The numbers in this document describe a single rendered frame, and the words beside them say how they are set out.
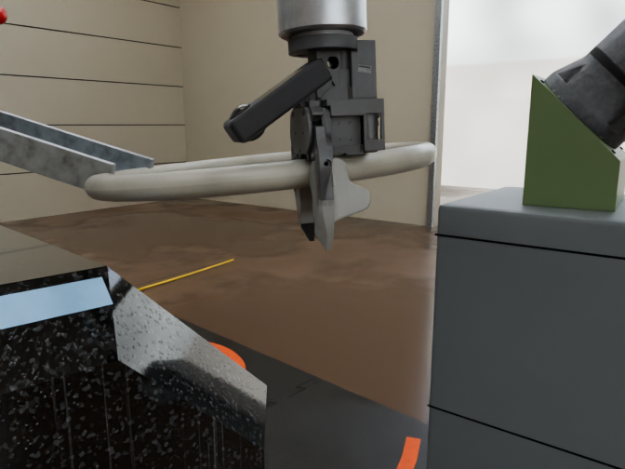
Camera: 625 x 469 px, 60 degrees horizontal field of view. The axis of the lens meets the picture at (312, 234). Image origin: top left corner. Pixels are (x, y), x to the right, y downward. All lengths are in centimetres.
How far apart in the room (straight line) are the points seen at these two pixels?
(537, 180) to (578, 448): 49
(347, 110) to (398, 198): 514
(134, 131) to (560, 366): 658
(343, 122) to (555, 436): 77
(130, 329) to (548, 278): 70
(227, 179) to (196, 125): 701
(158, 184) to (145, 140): 676
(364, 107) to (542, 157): 60
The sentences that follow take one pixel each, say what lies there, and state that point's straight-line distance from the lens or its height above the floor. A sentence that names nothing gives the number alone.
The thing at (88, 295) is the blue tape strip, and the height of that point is 81.
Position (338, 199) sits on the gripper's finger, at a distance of 55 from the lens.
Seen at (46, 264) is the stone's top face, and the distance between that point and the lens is 74.
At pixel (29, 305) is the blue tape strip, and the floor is 81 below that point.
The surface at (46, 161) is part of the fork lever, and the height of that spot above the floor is 95.
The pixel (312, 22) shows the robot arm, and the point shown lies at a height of 109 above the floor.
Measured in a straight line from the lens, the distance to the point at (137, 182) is 61.
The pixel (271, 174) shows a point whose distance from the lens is 55.
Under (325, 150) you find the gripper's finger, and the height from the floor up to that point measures 98.
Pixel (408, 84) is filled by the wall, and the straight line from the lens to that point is 562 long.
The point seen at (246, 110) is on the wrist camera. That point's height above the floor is 101.
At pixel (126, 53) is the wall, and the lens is 728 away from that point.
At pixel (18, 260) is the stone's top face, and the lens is 78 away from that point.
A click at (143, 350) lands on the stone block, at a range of 68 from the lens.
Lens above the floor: 100
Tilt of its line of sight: 11 degrees down
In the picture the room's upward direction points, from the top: straight up
